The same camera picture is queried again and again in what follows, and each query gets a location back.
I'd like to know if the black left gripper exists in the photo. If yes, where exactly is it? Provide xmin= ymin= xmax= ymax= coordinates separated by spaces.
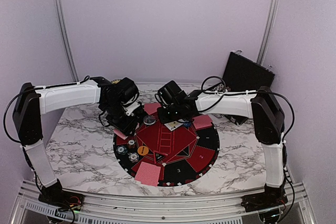
xmin=102 ymin=101 xmax=137 ymax=136

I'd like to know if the red playing card deck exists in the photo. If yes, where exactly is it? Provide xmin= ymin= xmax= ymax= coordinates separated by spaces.
xmin=113 ymin=129 xmax=128 ymax=140

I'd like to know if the face up ace card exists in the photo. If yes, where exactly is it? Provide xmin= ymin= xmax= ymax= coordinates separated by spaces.
xmin=164 ymin=121 xmax=184 ymax=131

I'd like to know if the dealt red card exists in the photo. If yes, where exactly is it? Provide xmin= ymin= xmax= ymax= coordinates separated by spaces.
xmin=135 ymin=162 xmax=154 ymax=185
xmin=193 ymin=115 xmax=213 ymax=130
xmin=144 ymin=103 xmax=161 ymax=115
xmin=195 ymin=115 xmax=212 ymax=127
xmin=150 ymin=165 xmax=161 ymax=186

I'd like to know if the small orange black chip pile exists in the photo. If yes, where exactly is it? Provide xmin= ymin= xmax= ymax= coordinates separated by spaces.
xmin=127 ymin=139 xmax=136 ymax=148

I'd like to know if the clear round dealer button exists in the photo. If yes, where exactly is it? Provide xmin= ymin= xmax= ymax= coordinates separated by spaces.
xmin=143 ymin=115 xmax=156 ymax=126

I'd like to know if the orange round blind button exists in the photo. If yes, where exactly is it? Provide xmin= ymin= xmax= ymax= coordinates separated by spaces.
xmin=137 ymin=145 xmax=149 ymax=156

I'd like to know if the black triangular button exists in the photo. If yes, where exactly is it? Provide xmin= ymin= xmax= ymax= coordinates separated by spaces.
xmin=153 ymin=151 xmax=167 ymax=164

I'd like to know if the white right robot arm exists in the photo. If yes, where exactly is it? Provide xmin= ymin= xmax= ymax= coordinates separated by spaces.
xmin=155 ymin=80 xmax=288 ymax=207

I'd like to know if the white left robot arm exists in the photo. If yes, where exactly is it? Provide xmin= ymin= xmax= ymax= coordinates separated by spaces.
xmin=3 ymin=76 xmax=146 ymax=206

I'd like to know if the round red black poker mat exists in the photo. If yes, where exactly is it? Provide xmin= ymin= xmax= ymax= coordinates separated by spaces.
xmin=113 ymin=115 xmax=220 ymax=187

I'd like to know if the black poker chip case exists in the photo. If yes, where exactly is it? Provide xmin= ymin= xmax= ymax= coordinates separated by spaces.
xmin=209 ymin=51 xmax=276 ymax=126

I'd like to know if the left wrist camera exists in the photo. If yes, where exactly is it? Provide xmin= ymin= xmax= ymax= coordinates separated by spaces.
xmin=123 ymin=102 xmax=143 ymax=116

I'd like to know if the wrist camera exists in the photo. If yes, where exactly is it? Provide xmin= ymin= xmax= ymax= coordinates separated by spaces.
xmin=157 ymin=80 xmax=186 ymax=108
xmin=123 ymin=102 xmax=143 ymax=116

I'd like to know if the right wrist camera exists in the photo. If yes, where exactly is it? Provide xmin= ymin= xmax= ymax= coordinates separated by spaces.
xmin=157 ymin=80 xmax=186 ymax=108

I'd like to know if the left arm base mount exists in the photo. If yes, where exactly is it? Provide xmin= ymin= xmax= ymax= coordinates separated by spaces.
xmin=38 ymin=179 xmax=84 ymax=210

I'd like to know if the aluminium front rail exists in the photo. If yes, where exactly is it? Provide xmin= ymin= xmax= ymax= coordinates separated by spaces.
xmin=10 ymin=179 xmax=316 ymax=224

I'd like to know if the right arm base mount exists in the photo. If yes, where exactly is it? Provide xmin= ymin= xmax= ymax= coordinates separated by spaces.
xmin=241 ymin=180 xmax=288 ymax=212

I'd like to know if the left aluminium wall post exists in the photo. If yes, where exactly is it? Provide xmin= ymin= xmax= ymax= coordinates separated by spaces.
xmin=54 ymin=0 xmax=79 ymax=81

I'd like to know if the aluminium wall post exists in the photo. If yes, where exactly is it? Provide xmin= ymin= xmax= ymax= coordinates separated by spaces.
xmin=257 ymin=0 xmax=279 ymax=65
xmin=54 ymin=0 xmax=79 ymax=81

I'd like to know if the right aluminium wall post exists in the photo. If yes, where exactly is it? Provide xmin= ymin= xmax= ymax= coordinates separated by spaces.
xmin=257 ymin=0 xmax=279 ymax=65

